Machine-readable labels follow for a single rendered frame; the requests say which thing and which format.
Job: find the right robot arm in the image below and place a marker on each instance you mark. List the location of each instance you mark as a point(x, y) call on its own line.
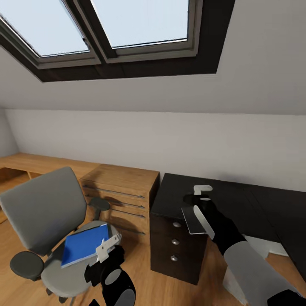
point(261, 284)

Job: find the folder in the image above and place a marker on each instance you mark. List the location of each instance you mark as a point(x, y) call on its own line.
point(82, 245)

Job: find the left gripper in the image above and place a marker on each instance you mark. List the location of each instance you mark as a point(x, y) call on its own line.
point(94, 273)

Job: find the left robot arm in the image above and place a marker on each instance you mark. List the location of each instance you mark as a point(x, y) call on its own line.
point(118, 288)

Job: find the desktop computer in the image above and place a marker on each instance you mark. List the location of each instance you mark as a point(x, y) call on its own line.
point(230, 283)

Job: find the notebook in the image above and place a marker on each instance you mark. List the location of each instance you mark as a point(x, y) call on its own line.
point(193, 224)

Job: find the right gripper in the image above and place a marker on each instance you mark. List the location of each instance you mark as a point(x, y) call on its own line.
point(190, 199)

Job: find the swivel chair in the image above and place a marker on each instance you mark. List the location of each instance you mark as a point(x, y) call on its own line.
point(42, 211)

